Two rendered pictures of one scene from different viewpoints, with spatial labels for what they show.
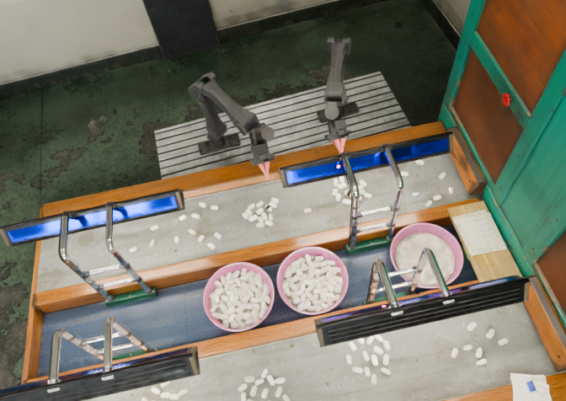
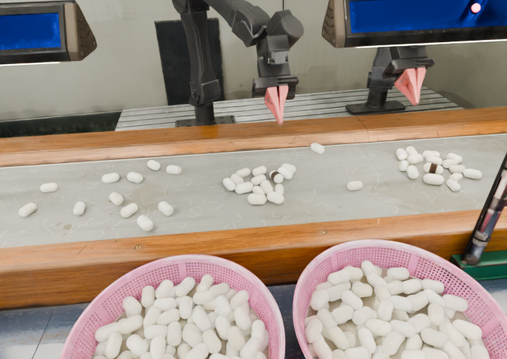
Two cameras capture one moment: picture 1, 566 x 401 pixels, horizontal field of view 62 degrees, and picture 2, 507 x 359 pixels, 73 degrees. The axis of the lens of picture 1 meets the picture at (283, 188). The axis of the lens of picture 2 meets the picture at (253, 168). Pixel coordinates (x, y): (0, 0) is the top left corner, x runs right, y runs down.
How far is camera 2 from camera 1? 1.34 m
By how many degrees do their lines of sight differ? 24
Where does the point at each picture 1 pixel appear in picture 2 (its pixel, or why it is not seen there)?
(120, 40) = (132, 95)
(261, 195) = (263, 162)
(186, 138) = (162, 117)
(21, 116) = not seen: hidden behind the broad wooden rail
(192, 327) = not seen: outside the picture
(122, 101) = not seen: hidden behind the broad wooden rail
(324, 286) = (432, 344)
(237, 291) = (176, 328)
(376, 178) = (476, 156)
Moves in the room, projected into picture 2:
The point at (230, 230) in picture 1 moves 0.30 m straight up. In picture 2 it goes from (194, 204) to (170, 48)
